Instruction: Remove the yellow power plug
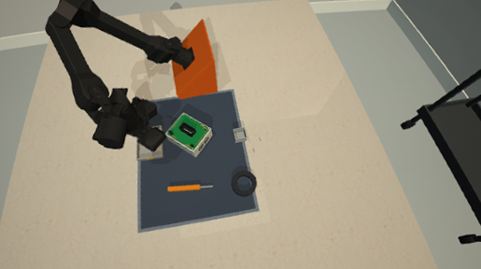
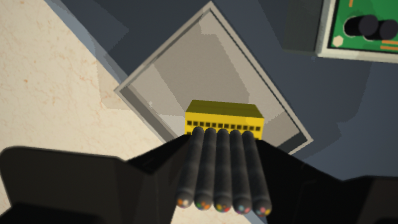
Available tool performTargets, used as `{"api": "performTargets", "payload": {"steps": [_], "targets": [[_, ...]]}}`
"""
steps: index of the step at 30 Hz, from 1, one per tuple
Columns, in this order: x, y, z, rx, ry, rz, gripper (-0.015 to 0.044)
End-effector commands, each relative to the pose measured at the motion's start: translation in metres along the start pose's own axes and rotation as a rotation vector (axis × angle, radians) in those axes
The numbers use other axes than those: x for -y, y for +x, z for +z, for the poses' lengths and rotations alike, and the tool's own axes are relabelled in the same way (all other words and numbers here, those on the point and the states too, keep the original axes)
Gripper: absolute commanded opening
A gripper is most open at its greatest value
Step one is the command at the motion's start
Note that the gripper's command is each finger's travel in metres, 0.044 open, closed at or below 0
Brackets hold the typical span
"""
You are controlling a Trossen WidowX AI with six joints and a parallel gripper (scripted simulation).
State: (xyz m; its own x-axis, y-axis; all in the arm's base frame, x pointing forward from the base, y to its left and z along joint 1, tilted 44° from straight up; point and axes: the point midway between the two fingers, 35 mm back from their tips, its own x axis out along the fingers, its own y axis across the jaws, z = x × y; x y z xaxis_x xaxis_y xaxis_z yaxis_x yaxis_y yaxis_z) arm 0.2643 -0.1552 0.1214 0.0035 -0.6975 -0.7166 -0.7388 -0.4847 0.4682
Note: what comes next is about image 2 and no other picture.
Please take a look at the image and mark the dark grey work mat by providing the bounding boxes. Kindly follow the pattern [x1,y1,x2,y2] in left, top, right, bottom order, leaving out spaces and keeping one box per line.
[44,0,398,181]

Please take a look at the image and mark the grey tray floor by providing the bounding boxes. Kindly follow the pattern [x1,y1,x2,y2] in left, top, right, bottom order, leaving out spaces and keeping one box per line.
[128,11,300,147]

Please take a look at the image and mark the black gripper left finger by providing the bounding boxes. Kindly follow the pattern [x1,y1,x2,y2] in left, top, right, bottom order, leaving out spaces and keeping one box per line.
[0,134,191,224]

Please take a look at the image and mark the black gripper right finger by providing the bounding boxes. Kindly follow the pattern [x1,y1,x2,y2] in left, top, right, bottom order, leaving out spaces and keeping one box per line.
[255,140,398,224]

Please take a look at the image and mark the yellow power plug with grey cables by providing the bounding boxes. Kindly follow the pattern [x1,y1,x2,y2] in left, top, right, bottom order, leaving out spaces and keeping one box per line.
[174,100,272,217]

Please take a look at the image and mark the black cylindrical capacitors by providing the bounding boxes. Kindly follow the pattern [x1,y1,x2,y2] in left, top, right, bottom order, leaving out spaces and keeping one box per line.
[344,14,398,41]

